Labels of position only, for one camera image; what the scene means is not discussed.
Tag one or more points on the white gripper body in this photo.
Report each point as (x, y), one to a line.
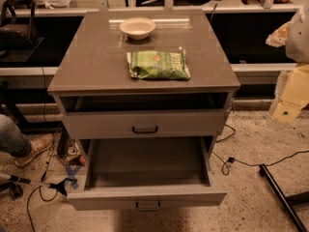
(298, 41)

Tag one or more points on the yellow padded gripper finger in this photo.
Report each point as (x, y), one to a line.
(283, 113)

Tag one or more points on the grey drawer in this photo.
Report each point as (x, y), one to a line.
(129, 124)
(147, 174)

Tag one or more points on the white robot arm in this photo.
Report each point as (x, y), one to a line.
(294, 36)

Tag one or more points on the grey drawer cabinet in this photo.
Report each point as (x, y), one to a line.
(94, 75)

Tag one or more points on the black metal stand base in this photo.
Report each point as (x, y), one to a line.
(288, 202)

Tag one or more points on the green chip bag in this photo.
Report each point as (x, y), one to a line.
(150, 64)

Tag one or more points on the white paper bowl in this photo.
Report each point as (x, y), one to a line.
(137, 28)

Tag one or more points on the soda can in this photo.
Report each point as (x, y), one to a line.
(72, 151)

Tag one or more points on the tan shoe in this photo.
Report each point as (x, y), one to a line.
(38, 145)

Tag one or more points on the person's jeans leg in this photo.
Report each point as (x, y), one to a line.
(12, 140)

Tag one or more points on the black chair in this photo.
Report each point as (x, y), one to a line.
(18, 41)

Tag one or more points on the black grabber tool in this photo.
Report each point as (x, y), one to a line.
(59, 186)

